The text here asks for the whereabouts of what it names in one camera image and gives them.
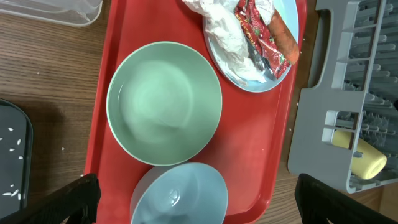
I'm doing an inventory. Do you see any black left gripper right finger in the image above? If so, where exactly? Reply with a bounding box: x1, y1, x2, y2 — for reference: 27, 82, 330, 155
295, 174, 395, 224

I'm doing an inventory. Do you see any clear plastic bin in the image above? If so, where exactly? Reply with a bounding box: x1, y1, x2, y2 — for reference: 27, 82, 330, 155
1, 0, 103, 27

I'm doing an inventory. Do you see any red plastic tray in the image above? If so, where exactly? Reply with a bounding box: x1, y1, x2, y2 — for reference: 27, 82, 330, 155
85, 0, 297, 223

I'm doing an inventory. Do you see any orange carrot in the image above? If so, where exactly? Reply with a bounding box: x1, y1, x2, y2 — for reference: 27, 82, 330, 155
267, 9, 300, 65

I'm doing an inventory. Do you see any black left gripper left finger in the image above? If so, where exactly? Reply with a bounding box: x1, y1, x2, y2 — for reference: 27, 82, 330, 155
1, 174, 101, 224

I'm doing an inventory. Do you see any grey dishwasher rack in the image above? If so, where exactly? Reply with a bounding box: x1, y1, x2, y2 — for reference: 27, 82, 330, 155
287, 0, 397, 193

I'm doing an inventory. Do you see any black waste tray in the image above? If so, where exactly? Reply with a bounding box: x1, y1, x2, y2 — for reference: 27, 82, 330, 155
1, 99, 34, 218

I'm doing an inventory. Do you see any light blue bowl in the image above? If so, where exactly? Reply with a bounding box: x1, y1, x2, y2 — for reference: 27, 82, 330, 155
130, 162, 228, 224

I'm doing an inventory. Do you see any white crumpled napkin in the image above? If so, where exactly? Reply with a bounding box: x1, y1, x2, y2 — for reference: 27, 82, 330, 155
183, 0, 267, 86

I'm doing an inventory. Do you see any light blue plate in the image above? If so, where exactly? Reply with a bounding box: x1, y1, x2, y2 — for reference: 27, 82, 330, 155
203, 0, 302, 93

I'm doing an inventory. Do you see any red snack wrapper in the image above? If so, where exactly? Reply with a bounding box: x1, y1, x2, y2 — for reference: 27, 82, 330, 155
234, 0, 290, 79

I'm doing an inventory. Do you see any yellow plastic cup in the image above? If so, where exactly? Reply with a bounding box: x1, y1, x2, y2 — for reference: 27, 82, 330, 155
332, 130, 387, 180

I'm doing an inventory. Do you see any mint green bowl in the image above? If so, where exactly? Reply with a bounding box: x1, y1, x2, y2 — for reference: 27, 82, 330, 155
106, 41, 223, 166

